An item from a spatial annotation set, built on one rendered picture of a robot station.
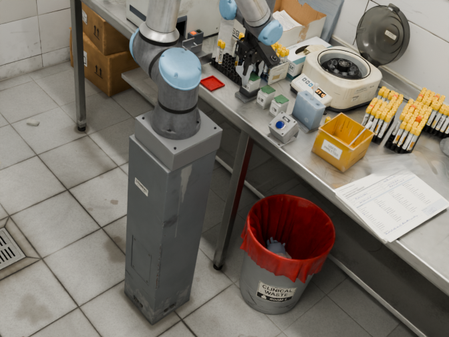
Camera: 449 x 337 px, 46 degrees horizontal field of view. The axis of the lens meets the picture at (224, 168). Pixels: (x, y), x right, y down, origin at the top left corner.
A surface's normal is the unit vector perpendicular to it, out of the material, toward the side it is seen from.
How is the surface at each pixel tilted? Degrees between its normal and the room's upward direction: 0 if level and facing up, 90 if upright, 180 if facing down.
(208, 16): 90
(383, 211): 0
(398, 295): 0
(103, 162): 0
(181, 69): 10
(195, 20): 90
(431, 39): 90
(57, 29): 90
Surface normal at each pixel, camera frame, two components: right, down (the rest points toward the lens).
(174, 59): 0.21, -0.59
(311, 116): -0.82, 0.30
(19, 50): 0.67, 0.58
